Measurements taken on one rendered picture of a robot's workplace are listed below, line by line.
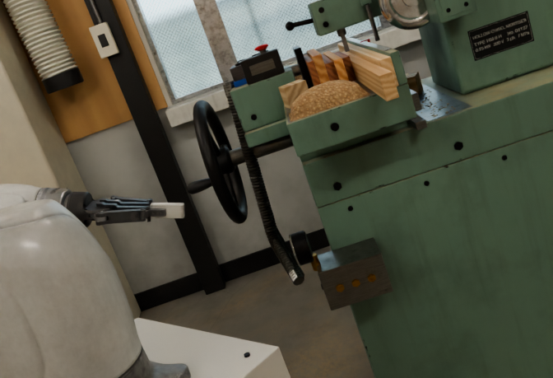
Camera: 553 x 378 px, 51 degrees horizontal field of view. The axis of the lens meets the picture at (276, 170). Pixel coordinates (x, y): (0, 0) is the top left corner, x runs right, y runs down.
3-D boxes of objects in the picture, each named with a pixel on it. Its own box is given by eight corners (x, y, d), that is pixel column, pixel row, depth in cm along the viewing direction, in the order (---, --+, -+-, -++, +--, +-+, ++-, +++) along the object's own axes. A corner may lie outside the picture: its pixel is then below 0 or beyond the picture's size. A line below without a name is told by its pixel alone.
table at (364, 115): (253, 116, 156) (246, 95, 155) (361, 79, 154) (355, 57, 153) (244, 176, 98) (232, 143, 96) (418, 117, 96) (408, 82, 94)
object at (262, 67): (237, 82, 130) (229, 59, 128) (283, 67, 129) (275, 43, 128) (234, 90, 117) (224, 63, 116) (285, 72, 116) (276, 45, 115)
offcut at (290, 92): (312, 100, 110) (305, 79, 109) (290, 109, 109) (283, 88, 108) (306, 99, 114) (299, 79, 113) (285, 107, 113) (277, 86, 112)
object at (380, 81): (342, 69, 139) (336, 53, 138) (350, 67, 138) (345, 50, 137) (386, 101, 86) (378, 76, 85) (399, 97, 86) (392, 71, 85)
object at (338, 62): (330, 76, 135) (322, 53, 134) (336, 73, 135) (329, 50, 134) (342, 88, 112) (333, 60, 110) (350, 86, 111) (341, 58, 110)
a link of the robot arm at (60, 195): (49, 182, 125) (76, 182, 125) (53, 221, 127) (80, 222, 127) (33, 194, 116) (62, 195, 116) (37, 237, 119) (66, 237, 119)
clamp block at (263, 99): (247, 120, 133) (233, 83, 131) (302, 101, 132) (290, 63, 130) (243, 133, 119) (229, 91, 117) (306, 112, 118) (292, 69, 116)
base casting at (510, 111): (304, 155, 153) (292, 122, 151) (516, 82, 149) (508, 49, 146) (317, 209, 110) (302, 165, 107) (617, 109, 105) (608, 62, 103)
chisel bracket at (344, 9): (318, 42, 127) (306, 4, 125) (379, 21, 126) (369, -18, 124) (322, 44, 120) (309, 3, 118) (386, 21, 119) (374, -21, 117)
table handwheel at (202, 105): (235, 198, 149) (193, 92, 139) (309, 173, 147) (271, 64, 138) (231, 249, 121) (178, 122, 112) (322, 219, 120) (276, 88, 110)
